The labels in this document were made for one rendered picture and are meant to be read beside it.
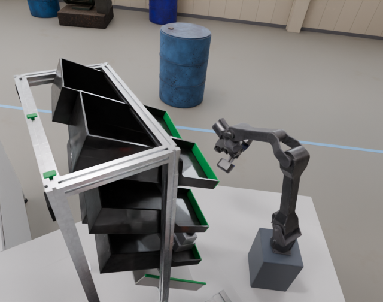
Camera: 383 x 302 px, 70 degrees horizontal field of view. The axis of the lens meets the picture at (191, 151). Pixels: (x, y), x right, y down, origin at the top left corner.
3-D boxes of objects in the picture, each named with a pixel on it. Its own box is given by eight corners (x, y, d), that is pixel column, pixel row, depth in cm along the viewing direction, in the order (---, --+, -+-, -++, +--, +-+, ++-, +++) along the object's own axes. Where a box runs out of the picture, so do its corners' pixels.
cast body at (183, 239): (184, 236, 83) (195, 222, 80) (191, 249, 80) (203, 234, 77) (161, 240, 77) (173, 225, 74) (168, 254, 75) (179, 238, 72)
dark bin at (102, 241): (182, 226, 86) (193, 211, 83) (198, 264, 77) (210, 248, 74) (93, 226, 70) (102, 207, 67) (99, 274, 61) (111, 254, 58)
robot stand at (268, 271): (280, 257, 117) (295, 231, 104) (286, 292, 106) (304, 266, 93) (247, 254, 117) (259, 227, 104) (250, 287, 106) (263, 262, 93)
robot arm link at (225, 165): (252, 130, 108) (240, 123, 111) (225, 168, 106) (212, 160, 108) (254, 138, 116) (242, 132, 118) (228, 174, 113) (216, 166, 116)
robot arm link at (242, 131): (309, 159, 82) (306, 125, 79) (290, 168, 78) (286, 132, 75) (244, 147, 107) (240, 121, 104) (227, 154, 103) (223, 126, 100)
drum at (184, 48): (155, 106, 362) (155, 33, 302) (161, 84, 409) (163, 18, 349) (203, 111, 363) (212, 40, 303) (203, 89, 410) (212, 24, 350)
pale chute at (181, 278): (183, 256, 100) (191, 248, 99) (196, 291, 91) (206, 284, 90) (124, 242, 81) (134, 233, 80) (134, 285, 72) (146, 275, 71)
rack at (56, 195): (129, 243, 116) (109, 60, 64) (170, 328, 93) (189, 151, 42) (78, 266, 107) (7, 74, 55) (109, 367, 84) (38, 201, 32)
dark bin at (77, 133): (191, 150, 66) (206, 125, 62) (213, 189, 57) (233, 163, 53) (67, 124, 50) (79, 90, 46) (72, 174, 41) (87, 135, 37)
